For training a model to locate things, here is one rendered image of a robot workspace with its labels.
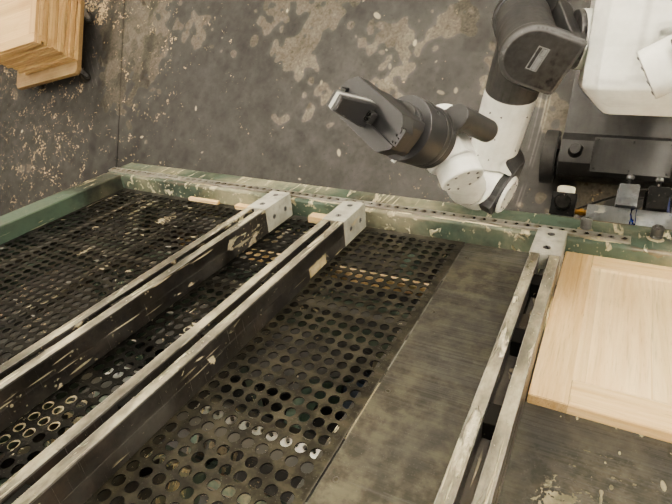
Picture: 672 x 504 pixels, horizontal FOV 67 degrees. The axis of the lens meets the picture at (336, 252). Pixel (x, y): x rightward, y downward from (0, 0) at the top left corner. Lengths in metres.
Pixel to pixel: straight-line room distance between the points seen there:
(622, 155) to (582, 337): 1.12
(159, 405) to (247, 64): 2.31
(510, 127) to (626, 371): 0.44
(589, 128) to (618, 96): 1.18
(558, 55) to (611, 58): 0.07
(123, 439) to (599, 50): 0.89
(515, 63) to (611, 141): 1.19
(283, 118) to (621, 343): 2.06
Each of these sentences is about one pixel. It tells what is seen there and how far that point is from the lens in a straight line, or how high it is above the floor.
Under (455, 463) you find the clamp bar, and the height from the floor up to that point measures 1.51.
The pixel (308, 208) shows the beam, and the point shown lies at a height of 0.89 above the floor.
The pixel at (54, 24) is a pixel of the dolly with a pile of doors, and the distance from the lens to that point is 3.69.
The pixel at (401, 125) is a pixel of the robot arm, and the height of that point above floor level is 1.60.
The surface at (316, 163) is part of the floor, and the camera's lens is 2.51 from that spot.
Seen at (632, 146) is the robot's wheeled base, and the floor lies 0.19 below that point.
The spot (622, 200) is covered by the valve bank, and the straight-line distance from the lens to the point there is 1.40.
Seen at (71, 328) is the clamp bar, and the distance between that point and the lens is 1.06.
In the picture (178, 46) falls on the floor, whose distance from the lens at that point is 3.31.
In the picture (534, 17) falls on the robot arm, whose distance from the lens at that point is 0.89.
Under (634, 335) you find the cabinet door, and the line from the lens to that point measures 1.03.
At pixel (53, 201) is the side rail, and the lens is 1.82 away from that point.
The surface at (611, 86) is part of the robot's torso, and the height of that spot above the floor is 1.32.
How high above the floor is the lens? 2.14
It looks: 64 degrees down
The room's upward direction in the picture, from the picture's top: 80 degrees counter-clockwise
